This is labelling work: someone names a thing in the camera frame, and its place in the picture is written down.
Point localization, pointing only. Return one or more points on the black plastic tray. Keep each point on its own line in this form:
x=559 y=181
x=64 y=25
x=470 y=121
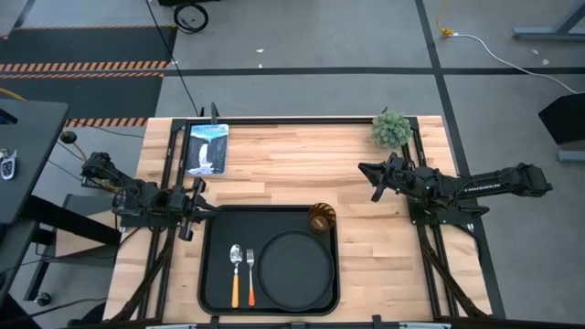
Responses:
x=219 y=228

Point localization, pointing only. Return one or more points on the amber ribbed glass cup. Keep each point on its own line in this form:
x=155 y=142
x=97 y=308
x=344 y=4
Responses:
x=322 y=218

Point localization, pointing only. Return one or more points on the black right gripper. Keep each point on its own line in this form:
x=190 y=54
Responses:
x=397 y=178

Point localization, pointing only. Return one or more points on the yellow plug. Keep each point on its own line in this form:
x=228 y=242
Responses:
x=447 y=32

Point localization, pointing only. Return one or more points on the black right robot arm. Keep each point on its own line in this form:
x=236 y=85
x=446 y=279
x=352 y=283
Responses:
x=493 y=183

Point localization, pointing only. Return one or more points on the black desk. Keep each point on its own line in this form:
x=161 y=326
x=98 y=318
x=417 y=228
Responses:
x=32 y=151

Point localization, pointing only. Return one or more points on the green artificial plant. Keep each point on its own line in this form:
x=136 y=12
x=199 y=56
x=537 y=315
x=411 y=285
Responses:
x=391 y=129

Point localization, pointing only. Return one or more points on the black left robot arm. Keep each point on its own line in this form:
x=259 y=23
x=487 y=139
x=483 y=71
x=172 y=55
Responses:
x=137 y=196

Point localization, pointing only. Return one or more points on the grey metal table leg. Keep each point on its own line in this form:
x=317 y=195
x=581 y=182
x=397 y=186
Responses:
x=548 y=33

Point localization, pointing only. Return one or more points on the black metal table frame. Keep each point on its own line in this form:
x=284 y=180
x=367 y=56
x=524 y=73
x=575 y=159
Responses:
x=297 y=121

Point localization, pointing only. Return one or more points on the car key fob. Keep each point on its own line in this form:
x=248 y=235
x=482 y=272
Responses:
x=7 y=168

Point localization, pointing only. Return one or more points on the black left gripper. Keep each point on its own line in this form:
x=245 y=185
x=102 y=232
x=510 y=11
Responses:
x=189 y=224

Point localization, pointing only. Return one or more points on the black caster wheel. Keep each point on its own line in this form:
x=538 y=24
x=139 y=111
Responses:
x=43 y=299

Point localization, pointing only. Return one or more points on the black hazard-striped floor mat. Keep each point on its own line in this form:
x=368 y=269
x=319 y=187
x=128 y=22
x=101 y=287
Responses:
x=82 y=98
x=87 y=45

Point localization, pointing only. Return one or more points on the blue white picture card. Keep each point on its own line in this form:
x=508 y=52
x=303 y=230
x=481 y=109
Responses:
x=207 y=148

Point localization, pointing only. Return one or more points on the black desk leg frame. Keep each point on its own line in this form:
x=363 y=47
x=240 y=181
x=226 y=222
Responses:
x=68 y=224

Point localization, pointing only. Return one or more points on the black box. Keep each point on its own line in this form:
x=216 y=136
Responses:
x=564 y=119

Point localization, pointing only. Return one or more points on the black round plate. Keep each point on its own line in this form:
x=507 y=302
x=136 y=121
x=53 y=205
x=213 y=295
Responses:
x=294 y=272

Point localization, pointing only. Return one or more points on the grey metal table foot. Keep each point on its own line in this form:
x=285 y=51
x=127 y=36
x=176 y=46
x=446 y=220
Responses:
x=571 y=156

